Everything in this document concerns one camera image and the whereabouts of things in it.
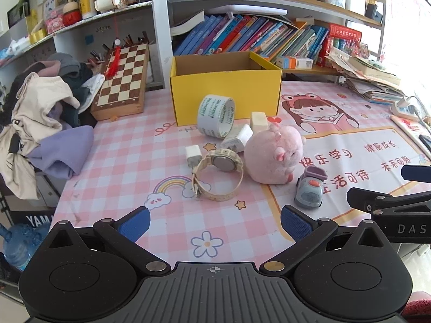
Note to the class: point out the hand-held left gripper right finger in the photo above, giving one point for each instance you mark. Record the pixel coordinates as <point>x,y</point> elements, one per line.
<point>296,223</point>

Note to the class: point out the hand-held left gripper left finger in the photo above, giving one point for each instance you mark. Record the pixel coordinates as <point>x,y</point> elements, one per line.
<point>134,223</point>

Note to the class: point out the black case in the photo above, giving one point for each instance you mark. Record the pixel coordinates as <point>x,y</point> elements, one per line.
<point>20,208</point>

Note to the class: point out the wooden chessboard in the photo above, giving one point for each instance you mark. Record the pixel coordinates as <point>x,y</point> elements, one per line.
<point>124,80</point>

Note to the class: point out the small orange white box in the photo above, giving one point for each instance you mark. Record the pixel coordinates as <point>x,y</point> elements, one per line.
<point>294,63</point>

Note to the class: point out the white bookshelf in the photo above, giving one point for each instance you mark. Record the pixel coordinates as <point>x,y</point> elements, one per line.
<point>158,23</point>

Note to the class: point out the small white charger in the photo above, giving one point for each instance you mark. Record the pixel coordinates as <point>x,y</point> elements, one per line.
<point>193,153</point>

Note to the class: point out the pink garment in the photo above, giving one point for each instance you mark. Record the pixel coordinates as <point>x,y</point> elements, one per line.
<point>50,69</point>

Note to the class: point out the purple garment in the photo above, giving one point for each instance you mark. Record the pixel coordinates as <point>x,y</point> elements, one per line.
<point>64,148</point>

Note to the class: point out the pink checkered desktop cover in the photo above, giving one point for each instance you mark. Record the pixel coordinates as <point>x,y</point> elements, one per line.
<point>134,161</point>

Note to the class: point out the pink plush pig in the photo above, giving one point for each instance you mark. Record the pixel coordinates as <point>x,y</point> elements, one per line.
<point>269,154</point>

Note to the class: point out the grey garment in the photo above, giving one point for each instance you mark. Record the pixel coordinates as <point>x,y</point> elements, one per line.
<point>65,61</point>

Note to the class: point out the cream wristwatch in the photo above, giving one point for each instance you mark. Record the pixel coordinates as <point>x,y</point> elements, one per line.
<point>224,163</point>

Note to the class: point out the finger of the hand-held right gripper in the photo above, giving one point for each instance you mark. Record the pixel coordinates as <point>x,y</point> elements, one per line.
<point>367,200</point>
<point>417,173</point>

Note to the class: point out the cream jacket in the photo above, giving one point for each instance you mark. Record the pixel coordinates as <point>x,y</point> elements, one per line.
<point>37,101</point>

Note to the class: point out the white power strip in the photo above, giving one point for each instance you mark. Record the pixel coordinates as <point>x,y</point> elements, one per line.
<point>405,107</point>

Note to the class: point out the white garment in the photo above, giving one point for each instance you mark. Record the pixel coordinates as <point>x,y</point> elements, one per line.
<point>92,85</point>

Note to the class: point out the bunch of pencils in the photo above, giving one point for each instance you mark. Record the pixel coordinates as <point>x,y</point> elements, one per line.
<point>97,55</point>

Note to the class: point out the pink tissue box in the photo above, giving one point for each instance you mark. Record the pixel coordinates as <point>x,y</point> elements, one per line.
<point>55,22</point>

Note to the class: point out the white under-shelf lamp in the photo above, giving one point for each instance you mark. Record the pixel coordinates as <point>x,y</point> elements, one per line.
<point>249,9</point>

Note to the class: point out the white tape roll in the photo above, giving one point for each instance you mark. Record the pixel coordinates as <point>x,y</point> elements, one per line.
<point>227,117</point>

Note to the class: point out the stack of papers and books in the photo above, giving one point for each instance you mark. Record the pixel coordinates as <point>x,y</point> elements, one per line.
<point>367,74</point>

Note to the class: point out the blue water jug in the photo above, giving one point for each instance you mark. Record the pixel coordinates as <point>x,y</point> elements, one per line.
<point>16,245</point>

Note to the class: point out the red wooden doll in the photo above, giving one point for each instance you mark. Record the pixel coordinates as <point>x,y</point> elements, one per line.
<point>71,15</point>

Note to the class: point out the yellow cardboard box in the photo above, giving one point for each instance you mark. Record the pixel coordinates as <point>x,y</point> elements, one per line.
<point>229,94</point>

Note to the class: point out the white bottle yellow label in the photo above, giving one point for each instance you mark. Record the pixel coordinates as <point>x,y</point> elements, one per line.
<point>87,1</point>

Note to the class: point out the grey toy car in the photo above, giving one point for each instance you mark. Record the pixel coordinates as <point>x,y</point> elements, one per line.
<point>308,191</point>

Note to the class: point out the cream foam cube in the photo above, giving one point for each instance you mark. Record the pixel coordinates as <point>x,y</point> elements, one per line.
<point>258,121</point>

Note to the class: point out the row of colourful books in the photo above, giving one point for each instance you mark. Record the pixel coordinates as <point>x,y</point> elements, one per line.
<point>235,37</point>

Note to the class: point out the large white charger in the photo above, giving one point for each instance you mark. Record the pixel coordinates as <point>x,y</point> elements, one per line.
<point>237,138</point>

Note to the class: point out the thick white paperback book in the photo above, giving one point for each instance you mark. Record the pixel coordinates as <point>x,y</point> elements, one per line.
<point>187,23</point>

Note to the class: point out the red tassel ornament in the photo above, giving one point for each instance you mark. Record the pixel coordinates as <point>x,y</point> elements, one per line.
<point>112,64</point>

